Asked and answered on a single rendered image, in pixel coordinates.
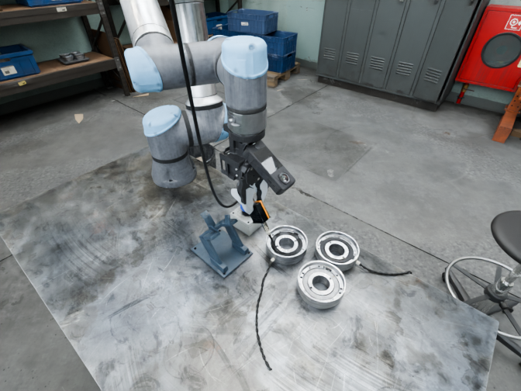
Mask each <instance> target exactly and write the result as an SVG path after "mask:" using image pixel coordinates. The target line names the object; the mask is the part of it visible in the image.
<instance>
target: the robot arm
mask: <svg viewBox="0 0 521 391"><path fill-rule="evenodd" d="M174 3H175V7H176V12H177V16H178V23H179V28H180V32H181V39H182V44H183V48H184V52H185V60H186V64H187V69H188V76H189V81H190V85H191V93H192V97H193V101H194V105H195V113H196V117H197V121H198V128H199V132H200V136H201V140H202V144H209V143H213V142H215V143H216V142H218V141H221V140H225V139H226V138H228V137H229V146H228V147H226V148H225V150H224V151H222V152H220V153H219V157H220V164H221V172H222V173H223V174H224V175H226V176H228V178H231V179H232V180H234V181H235V180H236V179H237V180H239V181H238V183H237V185H236V189H231V194H232V196H233V197H234V198H235V199H236V200H237V201H238V202H239V203H240V204H241V205H242V207H243V209H244V211H245V212H246V213H248V214H249V215H250V214H251V213H252V212H253V211H254V208H253V204H254V201H253V196H254V192H256V195H257V201H259V200H261V201H264V198H265V196H266V195H267V189H268V188H269V186H270V187H271V189H272V190H273V191H274V192H275V193H276V195H281V194H283V193H284V192H285V191H287V190H288V189H289V188H290V187H292V186H293V185H294V184H295V178H294V177H293V176H292V175H291V174H290V172H289V171H288V170H287V169H286V168H285V166H284V165H283V164H282V163H281V162H280V161H279V160H278V159H277V158H276V157H275V156H274V154H273V153H272V152H271V151H270V150H269V148H268V147H267V146H266V145H265V144H264V142H263V141H262V140H261V139H263V138H264V136H265V128H266V126H267V70H268V60H267V44H266V43H265V41H264V40H262V39H261V38H260V37H254V36H231V37H228V36H222V35H217V36H212V37H211V38H209V35H208V30H207V24H206V18H205V8H204V0H174ZM120 4H121V6H122V11H123V15H124V17H125V20H126V25H127V28H128V30H129V35H130V38H131V41H132V44H133V48H129V49H126V50H125V52H124V55H125V59H126V63H127V67H128V70H129V75H130V77H131V80H132V83H133V87H134V89H135V90H136V91H137V92H140V93H144V92H162V91H164V90H170V89H176V88H186V84H185V76H184V72H183V69H182V65H181V58H180V54H179V49H178V44H177V43H176V44H174V42H173V40H172V37H171V34H170V32H169V29H168V27H167V23H166V21H165V19H164V16H163V13H162V11H161V9H160V6H159V3H158V0H120ZM220 82H221V83H222V84H223V85H224V88H225V97H226V103H223V99H222V98H221V97H220V96H218V95H217V93H216V83H220ZM185 105H186V109H185V110H180V109H179V108H178V107H177V106H170V105H167V106H160V107H157V108H155V109H152V110H150V111H149V112H148V113H147V114H146V115H145V116H144V118H143V128H144V134H145V136H146V138H147V143H148V145H149V148H150V152H151V156H152V158H153V163H152V172H151V175H152V178H153V181H154V183H155V184H156V185H158V186H160V187H162V188H167V189H172V188H178V187H182V186H184V185H187V184H188V183H190V182H192V181H193V180H194V179H195V177H196V175H197V169H196V165H195V163H194V161H193V160H192V159H191V156H190V155H189V153H188V147H194V146H198V139H197V136H196V132H195V125H194V121H193V118H192V114H191V106H190V102H189V99H188V100H187V102H186V103H185ZM227 151H228V152H227ZM223 160H224V161H225V167H226V170H225V169H223Z"/></svg>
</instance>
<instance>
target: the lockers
mask: <svg viewBox="0 0 521 391"><path fill-rule="evenodd" d="M489 2H490V0H439V1H438V3H437V4H435V3H434V0H404V2H401V1H399V0H325V5H324V11H323V23H322V29H321V37H320V43H319V55H318V61H317V69H316V75H318V76H319V77H318V82H321V83H324V84H327V85H332V86H336V87H339V88H345V89H348V90H351V91H355V92H360V93H363V94H366V95H372V96H375V97H379V98H382V99H387V100H391V101H394V102H399V103H402V104H406V105H409V106H415V107H418V108H421V109H427V110H429V111H433V112H435V111H436V110H437V109H438V108H439V107H440V105H441V104H442V103H443V102H444V101H445V98H446V97H447V96H448V95H449V94H450V92H451V89H452V88H453V86H454V82H455V78H456V77H457V73H458V71H459V70H460V67H461V65H462V63H463V60H464V58H465V55H466V53H467V51H468V48H469V46H470V44H471V41H472V39H473V37H474V35H475V32H476V30H477V28H478V25H479V23H480V21H481V18H482V16H483V14H484V12H485V9H486V7H487V6H488V4H489Z"/></svg>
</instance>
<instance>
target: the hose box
mask: <svg viewBox="0 0 521 391"><path fill-rule="evenodd" d="M455 81H462V82H465V83H464V85H463V87H462V89H461V93H460V95H458V96H457V97H458V99H457V101H456V102H454V104H456V105H461V103H460V102H461V100H462V99H464V93H465V92H466V91H467V90H468V91H472V92H474V91H473V90H469V89H468V86H469V83H470V84H474V85H481V86H485V87H489V88H497V89H501V90H505V91H509V92H516V89H517V88H518V87H517V86H518V84H519V83H520V81H521V6H514V5H494V4H490V5H488V6H487V7H486V9H485V12H484V14H483V16H482V18H481V21H480V23H479V25H478V28H477V30H476V32H475V35H474V37H473V39H472V41H471V44H470V46H469V48H468V51H467V53H466V55H465V58H464V60H463V63H462V65H461V67H460V70H459V71H458V73H457V77H456V78H455Z"/></svg>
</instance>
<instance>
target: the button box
mask: <svg viewBox="0 0 521 391"><path fill-rule="evenodd" d="M230 219H237V220H238V222H236V223H235V224H233V226H234V227H235V228H237V229H238V230H240V231H242V232H243V233H245V234H246V235H247V236H250V235H251V234H252V233H253V232H255V231H256V230H257V229H258V228H259V227H261V226H262V225H261V223H253V220H252V219H251V217H250V215H249V214H248V213H246V212H244V211H242V210H241V209H240V206H239V207H237V208H236V209H235V210H234V211H232V212H231V213H230Z"/></svg>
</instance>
